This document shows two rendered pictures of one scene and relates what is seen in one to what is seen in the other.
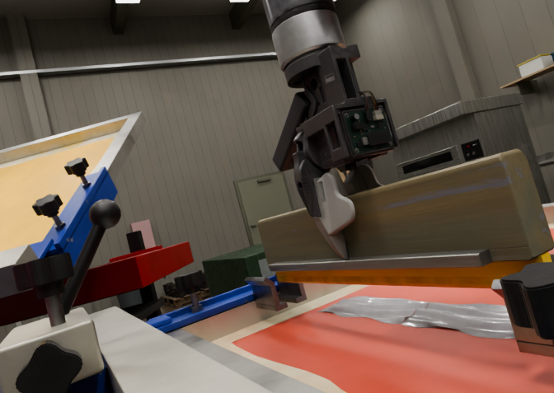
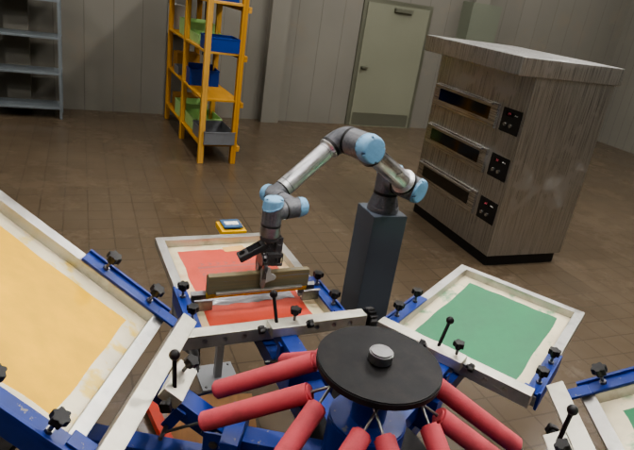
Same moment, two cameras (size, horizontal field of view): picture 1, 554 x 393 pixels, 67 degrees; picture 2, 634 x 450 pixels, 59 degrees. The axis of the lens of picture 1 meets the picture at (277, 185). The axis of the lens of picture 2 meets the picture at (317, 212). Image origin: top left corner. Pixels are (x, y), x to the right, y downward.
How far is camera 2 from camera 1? 2.12 m
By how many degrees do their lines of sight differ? 90
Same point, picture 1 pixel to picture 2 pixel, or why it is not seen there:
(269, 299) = (208, 306)
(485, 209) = (303, 277)
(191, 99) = not seen: outside the picture
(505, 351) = (288, 301)
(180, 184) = not seen: outside the picture
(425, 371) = (285, 309)
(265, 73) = not seen: outside the picture
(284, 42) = (275, 234)
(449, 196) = (297, 275)
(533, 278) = (335, 292)
